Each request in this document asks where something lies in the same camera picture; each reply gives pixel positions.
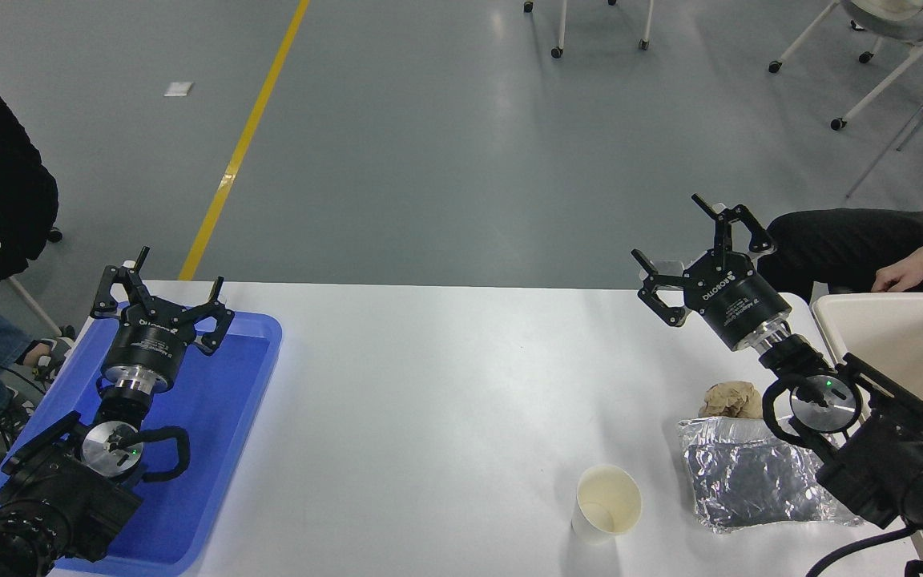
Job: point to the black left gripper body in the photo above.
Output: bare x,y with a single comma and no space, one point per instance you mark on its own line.
149,340

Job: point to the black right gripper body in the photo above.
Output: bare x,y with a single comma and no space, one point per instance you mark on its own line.
734,300

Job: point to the white paper cup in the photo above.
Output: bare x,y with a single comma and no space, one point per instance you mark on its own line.
607,505

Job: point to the person's hand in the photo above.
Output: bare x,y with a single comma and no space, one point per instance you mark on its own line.
902,274

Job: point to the metal floor plate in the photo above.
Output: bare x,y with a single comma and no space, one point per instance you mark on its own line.
670,266

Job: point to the chair with white legs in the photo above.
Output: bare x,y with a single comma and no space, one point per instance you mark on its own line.
33,304

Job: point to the blue plastic tray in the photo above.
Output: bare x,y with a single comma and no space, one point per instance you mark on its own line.
213,417

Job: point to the crumpled tan paper ball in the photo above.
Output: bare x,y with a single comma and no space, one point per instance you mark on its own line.
734,399

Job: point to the seated person beside bin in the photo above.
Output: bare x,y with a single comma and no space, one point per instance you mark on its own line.
846,240

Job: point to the crumpled silver foil tray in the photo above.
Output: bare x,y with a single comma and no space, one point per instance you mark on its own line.
742,481

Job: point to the large pale plastic bin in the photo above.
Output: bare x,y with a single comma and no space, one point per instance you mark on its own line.
910,344

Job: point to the white wheeled stand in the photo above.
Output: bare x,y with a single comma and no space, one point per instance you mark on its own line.
562,24

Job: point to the white office chair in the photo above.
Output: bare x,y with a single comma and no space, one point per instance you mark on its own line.
894,20

